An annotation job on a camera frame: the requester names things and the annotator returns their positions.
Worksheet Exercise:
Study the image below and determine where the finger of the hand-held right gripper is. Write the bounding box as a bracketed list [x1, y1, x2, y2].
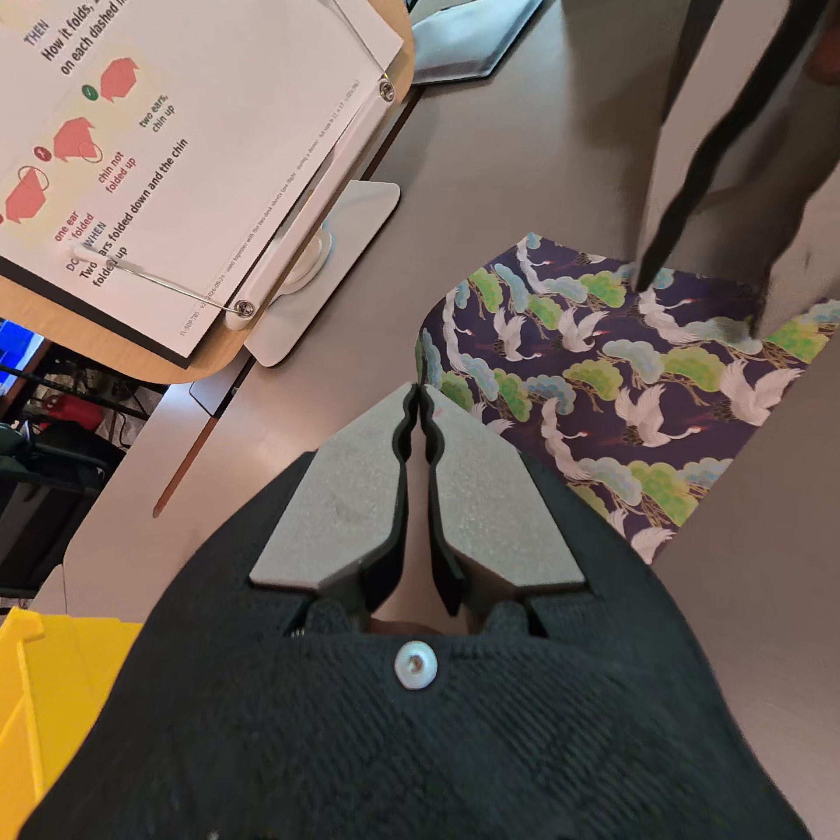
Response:
[748, 56, 840, 340]
[635, 0, 832, 294]

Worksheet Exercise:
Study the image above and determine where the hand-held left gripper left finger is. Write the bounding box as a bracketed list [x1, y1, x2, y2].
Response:
[248, 382, 421, 621]

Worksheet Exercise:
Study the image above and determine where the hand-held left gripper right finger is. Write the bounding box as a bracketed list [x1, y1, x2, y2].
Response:
[420, 384, 586, 621]

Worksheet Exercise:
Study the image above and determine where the crane patterned origami paper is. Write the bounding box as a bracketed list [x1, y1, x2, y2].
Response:
[416, 231, 840, 567]

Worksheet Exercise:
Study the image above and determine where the wooden and white document stand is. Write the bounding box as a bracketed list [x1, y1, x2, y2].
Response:
[0, 0, 417, 418]

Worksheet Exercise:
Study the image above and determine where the black chair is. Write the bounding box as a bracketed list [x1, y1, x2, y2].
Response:
[0, 420, 127, 595]

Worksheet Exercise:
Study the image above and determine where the yellow plastic bin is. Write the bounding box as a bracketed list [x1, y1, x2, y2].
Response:
[0, 607, 143, 840]

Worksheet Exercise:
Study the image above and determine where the blue storage bin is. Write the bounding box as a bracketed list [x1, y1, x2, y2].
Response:
[0, 318, 48, 396]

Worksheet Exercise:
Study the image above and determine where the printed instruction sheet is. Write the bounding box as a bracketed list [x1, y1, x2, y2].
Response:
[0, 0, 404, 361]

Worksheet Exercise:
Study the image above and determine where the metal wire page holder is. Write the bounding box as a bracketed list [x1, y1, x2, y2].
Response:
[71, 241, 257, 319]
[331, 0, 397, 104]

